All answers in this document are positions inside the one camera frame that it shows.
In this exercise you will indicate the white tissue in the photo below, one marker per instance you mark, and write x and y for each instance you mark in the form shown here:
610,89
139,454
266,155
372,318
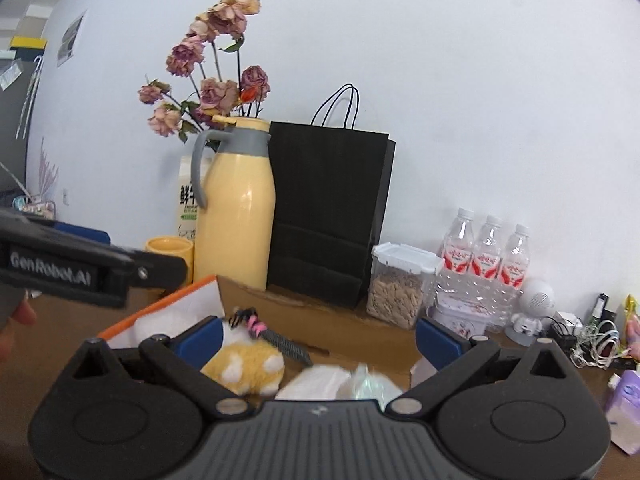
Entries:
312,385

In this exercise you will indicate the wall poster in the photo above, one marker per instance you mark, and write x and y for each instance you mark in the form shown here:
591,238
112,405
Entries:
71,37

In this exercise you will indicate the white printed tin box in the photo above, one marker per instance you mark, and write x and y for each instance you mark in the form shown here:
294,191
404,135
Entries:
460,320

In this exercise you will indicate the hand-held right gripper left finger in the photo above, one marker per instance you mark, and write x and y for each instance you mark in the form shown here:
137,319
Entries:
200,340

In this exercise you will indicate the white milk carton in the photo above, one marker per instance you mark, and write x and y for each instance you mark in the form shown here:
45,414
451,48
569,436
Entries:
189,200

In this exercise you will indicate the white robot figurine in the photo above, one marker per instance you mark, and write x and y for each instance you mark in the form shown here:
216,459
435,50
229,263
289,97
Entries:
532,305

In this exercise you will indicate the white power adaptor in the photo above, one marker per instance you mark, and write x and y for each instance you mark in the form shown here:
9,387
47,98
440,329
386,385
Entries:
569,321

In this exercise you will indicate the black paper bag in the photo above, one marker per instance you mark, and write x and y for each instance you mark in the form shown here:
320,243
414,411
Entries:
325,210

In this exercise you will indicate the small black bottle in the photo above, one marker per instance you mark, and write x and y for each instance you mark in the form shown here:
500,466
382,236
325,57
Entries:
600,307

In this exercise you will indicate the clear water bottle red label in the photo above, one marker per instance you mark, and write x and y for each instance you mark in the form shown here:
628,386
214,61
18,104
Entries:
515,272
457,255
487,265

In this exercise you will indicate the yellow snack packet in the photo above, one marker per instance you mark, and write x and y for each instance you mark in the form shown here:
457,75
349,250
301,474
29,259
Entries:
631,305

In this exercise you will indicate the yellow white plush toy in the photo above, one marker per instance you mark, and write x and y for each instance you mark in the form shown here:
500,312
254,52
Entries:
250,365

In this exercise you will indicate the yellow thermos jug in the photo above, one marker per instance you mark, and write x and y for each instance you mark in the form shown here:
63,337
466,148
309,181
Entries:
237,220

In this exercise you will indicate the yellow mug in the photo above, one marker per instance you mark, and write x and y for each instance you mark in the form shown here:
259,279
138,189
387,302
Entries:
170,255

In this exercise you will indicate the clear seed container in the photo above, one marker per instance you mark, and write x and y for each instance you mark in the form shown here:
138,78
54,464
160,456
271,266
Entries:
397,300

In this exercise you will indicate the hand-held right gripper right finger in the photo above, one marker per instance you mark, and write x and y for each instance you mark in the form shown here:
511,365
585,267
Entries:
437,341

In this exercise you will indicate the person's left hand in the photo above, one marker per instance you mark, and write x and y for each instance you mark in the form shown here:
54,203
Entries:
25,314

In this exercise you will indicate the iridescent plastic bag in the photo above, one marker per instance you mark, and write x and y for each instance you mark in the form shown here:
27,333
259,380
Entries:
372,385

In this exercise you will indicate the orange cardboard box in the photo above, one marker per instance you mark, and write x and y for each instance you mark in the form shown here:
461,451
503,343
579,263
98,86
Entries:
300,310

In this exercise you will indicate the plant wall sticker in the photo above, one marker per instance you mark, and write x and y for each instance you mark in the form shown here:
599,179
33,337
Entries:
47,175

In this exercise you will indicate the purple tissue pack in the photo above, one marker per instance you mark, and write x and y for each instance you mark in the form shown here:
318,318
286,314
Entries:
625,410

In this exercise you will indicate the black pink hair brush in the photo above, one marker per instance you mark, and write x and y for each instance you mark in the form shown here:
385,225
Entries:
285,347

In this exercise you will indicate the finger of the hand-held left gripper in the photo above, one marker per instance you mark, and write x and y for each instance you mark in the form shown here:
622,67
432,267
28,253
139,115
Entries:
82,234
160,270

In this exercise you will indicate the pink snack packet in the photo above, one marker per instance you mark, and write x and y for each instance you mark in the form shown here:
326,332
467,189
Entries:
635,337

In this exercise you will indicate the dried pink flowers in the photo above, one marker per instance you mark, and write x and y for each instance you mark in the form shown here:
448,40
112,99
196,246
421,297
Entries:
215,90

